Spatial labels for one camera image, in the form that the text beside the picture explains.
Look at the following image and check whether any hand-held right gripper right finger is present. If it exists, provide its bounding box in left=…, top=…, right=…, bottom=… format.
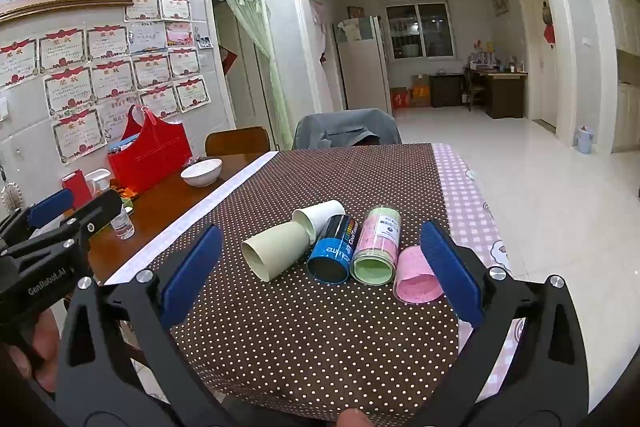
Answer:
left=415, top=221, right=589, bottom=427

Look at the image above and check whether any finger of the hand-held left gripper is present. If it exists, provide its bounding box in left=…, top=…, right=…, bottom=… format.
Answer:
left=0, top=190, right=123, bottom=259
left=0, top=189, right=75, bottom=251

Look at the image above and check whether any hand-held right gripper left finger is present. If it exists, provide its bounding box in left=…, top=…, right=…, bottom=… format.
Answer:
left=56, top=224, right=236, bottom=427

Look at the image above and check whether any green and pink cup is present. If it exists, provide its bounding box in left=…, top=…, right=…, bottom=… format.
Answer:
left=350, top=205, right=402, bottom=286

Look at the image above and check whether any cream paper cup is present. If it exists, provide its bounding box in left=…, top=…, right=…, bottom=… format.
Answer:
left=240, top=227, right=314, bottom=281

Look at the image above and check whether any black and blue cup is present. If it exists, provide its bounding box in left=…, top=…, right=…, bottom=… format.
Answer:
left=306, top=214, right=369, bottom=286

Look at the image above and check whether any white paper cup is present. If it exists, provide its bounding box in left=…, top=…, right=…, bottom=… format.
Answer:
left=292, top=200, right=347, bottom=244

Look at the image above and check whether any person's left hand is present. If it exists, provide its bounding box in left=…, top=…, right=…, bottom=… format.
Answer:
left=9, top=307, right=64, bottom=394

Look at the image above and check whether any small clear glass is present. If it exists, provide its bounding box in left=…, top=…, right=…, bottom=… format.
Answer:
left=111, top=206, right=136, bottom=241

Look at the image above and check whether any small red box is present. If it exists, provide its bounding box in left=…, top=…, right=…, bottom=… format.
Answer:
left=61, top=170, right=94, bottom=209

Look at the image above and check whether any white cleaning brush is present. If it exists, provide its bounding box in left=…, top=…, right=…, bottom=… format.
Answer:
left=0, top=183, right=24, bottom=211

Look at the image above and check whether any red bag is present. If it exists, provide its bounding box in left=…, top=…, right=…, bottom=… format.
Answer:
left=107, top=104, right=194, bottom=196

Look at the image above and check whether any pink checked tablecloth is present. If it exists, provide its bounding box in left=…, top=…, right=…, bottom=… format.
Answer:
left=431, top=143, right=523, bottom=408

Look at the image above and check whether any white bowl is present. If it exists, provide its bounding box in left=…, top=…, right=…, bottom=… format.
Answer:
left=180, top=158, right=224, bottom=188

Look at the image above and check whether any brown polka dot tablecloth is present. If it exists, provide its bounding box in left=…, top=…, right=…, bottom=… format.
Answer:
left=105, top=143, right=463, bottom=427

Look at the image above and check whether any group of award certificates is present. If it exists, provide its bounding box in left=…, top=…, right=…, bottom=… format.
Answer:
left=0, top=0, right=214, bottom=166

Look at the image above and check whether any wooden chair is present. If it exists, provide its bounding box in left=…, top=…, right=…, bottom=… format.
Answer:
left=204, top=126, right=271, bottom=158

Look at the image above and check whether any chair with grey jacket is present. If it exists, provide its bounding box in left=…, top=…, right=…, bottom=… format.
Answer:
left=292, top=108, right=402, bottom=151

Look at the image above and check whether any red cardboard box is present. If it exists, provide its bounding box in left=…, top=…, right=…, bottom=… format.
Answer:
left=389, top=86, right=412, bottom=110

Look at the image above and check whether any dark low cabinet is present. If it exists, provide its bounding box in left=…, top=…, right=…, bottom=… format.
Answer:
left=429, top=73, right=467, bottom=108

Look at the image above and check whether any brown cardboard box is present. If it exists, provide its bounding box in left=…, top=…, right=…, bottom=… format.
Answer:
left=410, top=75, right=432, bottom=108

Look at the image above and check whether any wooden desk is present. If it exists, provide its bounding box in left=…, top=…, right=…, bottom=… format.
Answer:
left=467, top=68, right=529, bottom=120

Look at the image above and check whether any blue trash bin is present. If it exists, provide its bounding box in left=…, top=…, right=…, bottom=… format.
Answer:
left=574, top=125, right=596, bottom=156

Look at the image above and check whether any white refrigerator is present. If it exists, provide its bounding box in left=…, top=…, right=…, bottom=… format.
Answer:
left=332, top=14, right=394, bottom=110

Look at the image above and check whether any green curtain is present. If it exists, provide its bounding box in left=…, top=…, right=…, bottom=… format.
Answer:
left=207, top=0, right=294, bottom=150

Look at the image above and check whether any barred window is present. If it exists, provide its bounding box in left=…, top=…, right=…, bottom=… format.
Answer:
left=384, top=0, right=456, bottom=60

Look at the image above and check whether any white tall cabinet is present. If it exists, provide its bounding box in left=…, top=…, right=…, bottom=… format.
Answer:
left=587, top=0, right=640, bottom=154

